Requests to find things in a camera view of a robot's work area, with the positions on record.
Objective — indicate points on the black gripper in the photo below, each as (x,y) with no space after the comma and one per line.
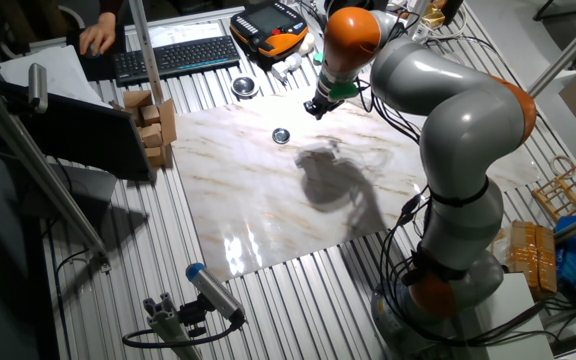
(325,98)

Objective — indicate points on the small round metal plate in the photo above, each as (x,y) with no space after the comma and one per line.
(281,136)

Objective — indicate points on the silver orange robot arm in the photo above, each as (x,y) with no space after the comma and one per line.
(458,120)

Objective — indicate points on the person's hand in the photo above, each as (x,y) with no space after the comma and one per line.
(98,34)

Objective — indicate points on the white power adapter plug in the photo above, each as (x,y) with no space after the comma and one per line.
(285,67)

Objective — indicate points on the white egg shaped object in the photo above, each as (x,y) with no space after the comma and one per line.
(308,44)

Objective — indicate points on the orange black teach pendant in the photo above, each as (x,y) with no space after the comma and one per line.
(268,27)

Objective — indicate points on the marble pattern sheet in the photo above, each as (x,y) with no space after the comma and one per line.
(248,200)

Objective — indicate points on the black keyboard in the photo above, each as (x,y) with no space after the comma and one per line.
(178,60)

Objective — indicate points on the white printed document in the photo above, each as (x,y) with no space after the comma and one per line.
(183,34)

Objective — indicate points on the gold crumpled foil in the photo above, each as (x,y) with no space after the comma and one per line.
(434,16)

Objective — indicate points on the cardboard box with wooden blocks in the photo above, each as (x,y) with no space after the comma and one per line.
(153,130)

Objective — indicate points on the black mouse pad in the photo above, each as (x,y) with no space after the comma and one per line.
(118,60)

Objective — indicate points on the computer mouse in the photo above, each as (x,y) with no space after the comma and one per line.
(94,54)

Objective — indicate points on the black monitor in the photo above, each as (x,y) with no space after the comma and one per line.
(83,135)

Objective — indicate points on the diagonal aluminium bar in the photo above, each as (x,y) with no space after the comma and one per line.
(568,52)

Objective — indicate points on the tan cardboard box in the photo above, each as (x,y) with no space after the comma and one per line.
(533,255)

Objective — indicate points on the small wooden rack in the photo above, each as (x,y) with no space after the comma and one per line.
(565,190)

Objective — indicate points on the white paper stack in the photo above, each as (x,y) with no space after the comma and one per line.
(48,70)

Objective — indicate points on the white box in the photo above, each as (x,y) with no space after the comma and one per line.
(513,320)

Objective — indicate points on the green gripper mount adapter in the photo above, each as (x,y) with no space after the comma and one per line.
(344,90)

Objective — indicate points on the short aluminium post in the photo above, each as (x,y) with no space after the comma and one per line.
(418,7)

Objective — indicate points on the tall aluminium post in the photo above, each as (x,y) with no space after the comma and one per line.
(145,50)

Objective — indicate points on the silver camera with blue tip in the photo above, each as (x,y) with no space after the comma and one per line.
(215,292)

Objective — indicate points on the aluminium extrusion camera stand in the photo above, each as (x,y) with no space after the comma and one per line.
(168,325)

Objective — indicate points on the long aluminium frame bar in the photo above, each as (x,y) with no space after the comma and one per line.
(33,165)

